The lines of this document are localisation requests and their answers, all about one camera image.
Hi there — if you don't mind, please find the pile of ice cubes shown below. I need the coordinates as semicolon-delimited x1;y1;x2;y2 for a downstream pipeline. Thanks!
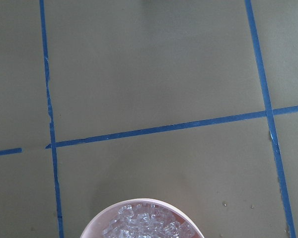
102;203;196;238

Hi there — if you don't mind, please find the pink bowl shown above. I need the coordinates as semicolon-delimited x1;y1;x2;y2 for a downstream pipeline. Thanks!
81;198;203;238

